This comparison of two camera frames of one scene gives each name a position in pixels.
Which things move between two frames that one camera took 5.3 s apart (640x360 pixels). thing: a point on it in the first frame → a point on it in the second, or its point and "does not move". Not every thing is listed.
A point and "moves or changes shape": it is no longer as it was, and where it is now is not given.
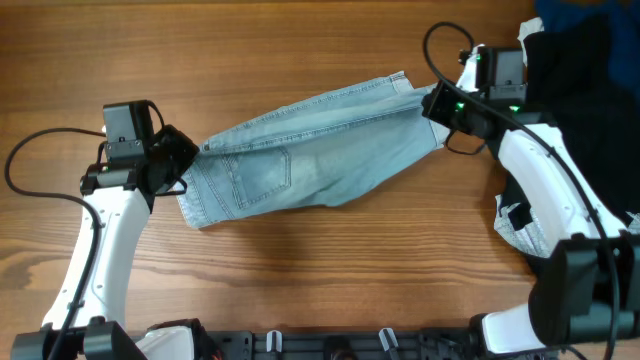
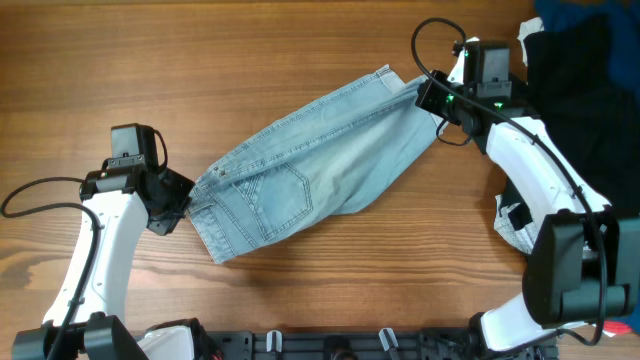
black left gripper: x=169 y=136 → x=183 y=186
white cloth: x=528 y=28 does not move
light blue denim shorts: x=310 y=155 moves or changes shape
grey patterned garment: x=532 y=236 does not move
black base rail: x=385 y=344 does not move
